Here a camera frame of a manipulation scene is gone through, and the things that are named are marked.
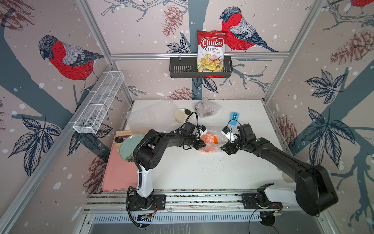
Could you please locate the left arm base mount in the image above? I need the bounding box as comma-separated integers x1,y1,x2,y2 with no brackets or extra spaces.
126,194,166,211

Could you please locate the orange plastic plate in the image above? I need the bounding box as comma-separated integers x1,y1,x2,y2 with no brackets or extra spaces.
199,133,218,153

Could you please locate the pink plastic tray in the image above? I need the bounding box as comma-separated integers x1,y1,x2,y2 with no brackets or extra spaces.
101,140,138,192

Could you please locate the cream plate with dark spot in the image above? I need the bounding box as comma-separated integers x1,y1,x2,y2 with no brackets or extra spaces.
173,108,191,123

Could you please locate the white wire mesh shelf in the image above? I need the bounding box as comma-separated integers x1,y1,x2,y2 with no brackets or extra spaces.
73,71,124,134

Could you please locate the black wire wall basket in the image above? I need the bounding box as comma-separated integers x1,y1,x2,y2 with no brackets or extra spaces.
169,57,233,79

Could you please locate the clear bubble wrap sheet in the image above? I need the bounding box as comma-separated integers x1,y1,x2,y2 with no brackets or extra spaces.
198,126,228,154
194,97,222,118

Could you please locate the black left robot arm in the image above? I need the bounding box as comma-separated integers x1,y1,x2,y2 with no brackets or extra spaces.
129,112,207,209

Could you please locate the Chuba cassava chips bag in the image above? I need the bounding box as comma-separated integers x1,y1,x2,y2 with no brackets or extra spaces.
197,30,227,73

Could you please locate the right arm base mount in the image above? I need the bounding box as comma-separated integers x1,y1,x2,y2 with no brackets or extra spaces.
241,193,283,210

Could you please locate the blue tape dispenser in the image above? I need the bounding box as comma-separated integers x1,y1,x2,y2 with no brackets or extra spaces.
228,112,239,126

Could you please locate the mint green floral plate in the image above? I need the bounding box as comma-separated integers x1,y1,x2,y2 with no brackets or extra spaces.
119,134,145,162

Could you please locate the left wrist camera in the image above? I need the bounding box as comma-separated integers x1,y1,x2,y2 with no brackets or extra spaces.
199,125,207,137

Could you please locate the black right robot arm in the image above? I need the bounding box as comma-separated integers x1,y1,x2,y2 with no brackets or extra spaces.
221,124,339,216

